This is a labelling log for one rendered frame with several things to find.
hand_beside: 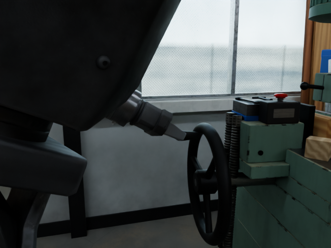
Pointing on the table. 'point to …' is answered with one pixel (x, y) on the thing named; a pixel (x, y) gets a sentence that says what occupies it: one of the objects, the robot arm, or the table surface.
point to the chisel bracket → (323, 95)
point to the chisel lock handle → (310, 86)
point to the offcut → (318, 148)
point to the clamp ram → (307, 119)
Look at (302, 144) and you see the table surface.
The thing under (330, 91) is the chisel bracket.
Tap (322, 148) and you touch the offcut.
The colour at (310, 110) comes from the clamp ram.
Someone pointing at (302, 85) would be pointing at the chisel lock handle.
